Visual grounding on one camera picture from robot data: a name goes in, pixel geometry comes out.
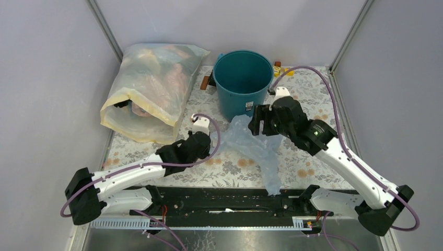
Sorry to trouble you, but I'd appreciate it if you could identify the teal plastic trash bin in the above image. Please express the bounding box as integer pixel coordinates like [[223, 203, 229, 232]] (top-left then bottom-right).
[[211, 50, 274, 121]]

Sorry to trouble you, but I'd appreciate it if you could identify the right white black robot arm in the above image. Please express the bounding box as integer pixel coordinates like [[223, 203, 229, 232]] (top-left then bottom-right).
[[248, 96, 414, 236]]

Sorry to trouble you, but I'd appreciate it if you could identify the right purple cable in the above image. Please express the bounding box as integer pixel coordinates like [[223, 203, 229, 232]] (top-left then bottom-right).
[[268, 65, 420, 232]]

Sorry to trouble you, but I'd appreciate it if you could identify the floral patterned table mat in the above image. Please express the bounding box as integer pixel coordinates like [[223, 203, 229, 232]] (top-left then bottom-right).
[[102, 66, 351, 189]]

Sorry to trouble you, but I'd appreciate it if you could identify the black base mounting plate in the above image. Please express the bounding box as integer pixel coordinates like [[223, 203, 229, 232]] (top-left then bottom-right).
[[143, 185, 326, 226]]

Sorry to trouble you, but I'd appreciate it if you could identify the large translucent stuffed bag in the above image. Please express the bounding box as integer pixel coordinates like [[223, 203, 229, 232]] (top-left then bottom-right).
[[100, 43, 210, 144]]

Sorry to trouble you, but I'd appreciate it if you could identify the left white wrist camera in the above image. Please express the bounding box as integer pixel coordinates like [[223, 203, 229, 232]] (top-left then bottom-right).
[[191, 115, 210, 135]]

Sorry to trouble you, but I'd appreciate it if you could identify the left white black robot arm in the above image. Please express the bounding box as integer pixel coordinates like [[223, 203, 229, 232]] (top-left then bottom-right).
[[61, 131, 211, 225]]

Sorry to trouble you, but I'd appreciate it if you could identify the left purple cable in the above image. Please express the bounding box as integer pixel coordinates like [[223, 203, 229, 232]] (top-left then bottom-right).
[[60, 113, 222, 218]]

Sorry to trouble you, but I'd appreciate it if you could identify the white slotted cable duct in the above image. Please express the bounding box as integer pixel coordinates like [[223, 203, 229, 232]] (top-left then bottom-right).
[[90, 217, 312, 232]]

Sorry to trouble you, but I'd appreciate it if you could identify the purple cable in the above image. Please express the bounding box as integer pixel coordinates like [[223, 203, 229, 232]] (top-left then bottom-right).
[[268, 65, 420, 232], [60, 113, 222, 218]]

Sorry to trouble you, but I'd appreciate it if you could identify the brown wooden block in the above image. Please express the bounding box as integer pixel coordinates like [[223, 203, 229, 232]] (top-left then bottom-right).
[[200, 74, 214, 90]]

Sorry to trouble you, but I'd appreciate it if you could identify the light blue plastic trash bag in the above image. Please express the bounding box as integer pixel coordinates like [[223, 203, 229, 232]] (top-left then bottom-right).
[[211, 115, 283, 196]]

